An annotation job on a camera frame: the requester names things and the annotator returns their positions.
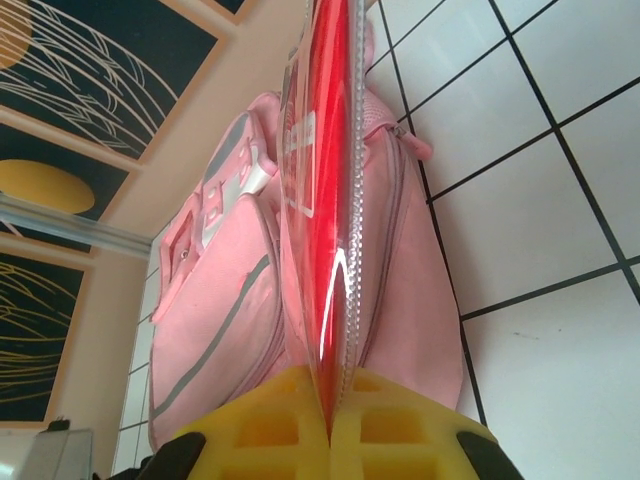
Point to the pink student backpack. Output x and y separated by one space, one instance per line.
210 300

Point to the aluminium frame post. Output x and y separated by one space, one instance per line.
75 225

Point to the dark wall panel fern leaves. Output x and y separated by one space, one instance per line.
100 75

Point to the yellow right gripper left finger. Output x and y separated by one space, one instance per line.
280 400

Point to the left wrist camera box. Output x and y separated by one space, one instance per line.
60 455

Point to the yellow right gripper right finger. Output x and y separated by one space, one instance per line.
390 400

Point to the dark wall panel golden lines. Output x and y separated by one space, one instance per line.
30 325

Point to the dark wall panel orange oval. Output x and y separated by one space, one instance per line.
110 185

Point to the red plastic packet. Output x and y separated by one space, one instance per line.
325 200

